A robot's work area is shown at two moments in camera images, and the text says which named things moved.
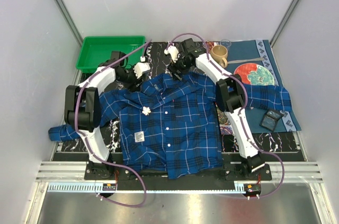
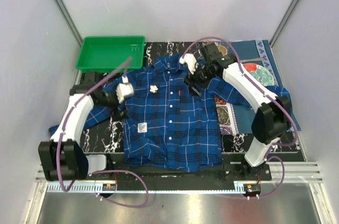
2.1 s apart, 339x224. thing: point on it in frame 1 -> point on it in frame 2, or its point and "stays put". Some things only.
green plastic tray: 96,50 stays put
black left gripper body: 131,80 -> 116,113
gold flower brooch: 146,110 -> 153,89
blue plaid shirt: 170,123 stays put
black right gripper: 172,68 -> 191,80
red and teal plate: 252,73 stays put
